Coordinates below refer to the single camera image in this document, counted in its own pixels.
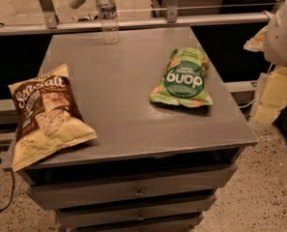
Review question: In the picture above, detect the green rice chip bag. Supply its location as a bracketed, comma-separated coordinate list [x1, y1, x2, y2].
[150, 47, 213, 108]

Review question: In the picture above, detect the grey metal railing frame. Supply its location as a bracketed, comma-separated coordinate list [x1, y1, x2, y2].
[0, 0, 270, 36]

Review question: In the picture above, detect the clear plastic water bottle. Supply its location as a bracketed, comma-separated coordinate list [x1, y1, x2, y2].
[98, 0, 119, 44]

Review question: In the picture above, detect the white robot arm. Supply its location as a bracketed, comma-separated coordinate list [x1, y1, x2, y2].
[264, 0, 287, 67]

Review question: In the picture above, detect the yellow brown sea salt chip bag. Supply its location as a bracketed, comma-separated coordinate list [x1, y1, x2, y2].
[9, 65, 97, 172]

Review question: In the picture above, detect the grey drawer cabinet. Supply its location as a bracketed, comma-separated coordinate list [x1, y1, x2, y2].
[21, 27, 257, 232]

